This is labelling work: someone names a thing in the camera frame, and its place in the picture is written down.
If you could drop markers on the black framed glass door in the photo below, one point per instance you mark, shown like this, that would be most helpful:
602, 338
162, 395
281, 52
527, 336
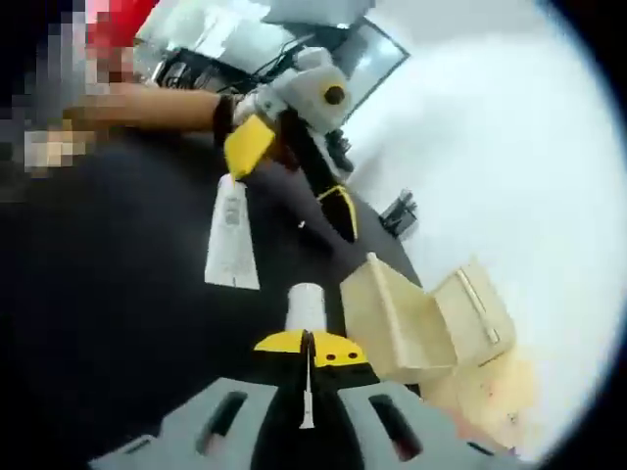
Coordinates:
377, 54

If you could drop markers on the plain white cosmetic bottle tube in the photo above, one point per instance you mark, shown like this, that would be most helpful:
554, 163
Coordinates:
306, 308

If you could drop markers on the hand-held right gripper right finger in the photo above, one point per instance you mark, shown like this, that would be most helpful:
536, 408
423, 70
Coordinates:
436, 436

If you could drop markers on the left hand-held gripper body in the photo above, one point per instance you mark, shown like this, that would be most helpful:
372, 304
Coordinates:
308, 93

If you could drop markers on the black mesh pen holder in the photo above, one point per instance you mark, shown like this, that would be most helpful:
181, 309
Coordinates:
399, 215

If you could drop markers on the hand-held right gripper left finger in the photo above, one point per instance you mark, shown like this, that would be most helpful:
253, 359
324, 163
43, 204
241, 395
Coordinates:
176, 426

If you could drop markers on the cream wooden drawer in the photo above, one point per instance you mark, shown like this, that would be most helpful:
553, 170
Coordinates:
372, 303
465, 313

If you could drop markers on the white barcode cosmetic bottle tube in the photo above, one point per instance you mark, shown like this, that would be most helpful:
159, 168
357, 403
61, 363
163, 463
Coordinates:
230, 254

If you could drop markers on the black wristband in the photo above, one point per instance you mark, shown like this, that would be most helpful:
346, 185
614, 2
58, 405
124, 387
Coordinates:
223, 120

